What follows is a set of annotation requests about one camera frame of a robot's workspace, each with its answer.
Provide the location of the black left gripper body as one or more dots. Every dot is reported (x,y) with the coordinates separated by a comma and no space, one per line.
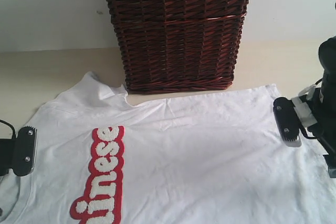
(6,155)

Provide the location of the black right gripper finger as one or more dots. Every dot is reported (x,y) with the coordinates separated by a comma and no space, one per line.
(331,164)

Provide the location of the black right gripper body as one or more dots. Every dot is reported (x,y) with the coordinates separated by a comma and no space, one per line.
(323,102)

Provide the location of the white t-shirt with red lettering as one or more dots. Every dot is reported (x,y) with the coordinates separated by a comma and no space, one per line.
(212,158)

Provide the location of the dark brown wicker basket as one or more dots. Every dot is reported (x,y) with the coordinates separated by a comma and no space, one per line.
(178,45)

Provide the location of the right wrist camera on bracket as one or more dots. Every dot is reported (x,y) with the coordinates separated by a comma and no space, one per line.
(294,118)

